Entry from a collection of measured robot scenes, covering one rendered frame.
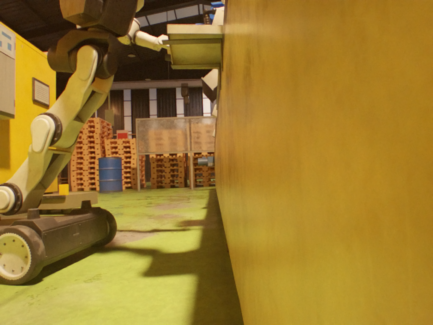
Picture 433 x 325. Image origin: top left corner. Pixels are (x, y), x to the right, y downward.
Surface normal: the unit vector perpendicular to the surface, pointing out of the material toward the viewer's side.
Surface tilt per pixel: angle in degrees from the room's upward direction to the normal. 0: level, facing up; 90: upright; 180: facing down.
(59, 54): 112
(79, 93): 105
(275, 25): 88
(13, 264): 90
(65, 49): 90
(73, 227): 90
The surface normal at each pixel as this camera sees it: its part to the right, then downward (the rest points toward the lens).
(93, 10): 0.69, 0.54
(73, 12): -0.55, 0.18
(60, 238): 0.99, -0.04
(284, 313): -1.00, 0.04
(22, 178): -0.12, -0.02
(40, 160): -0.20, 0.40
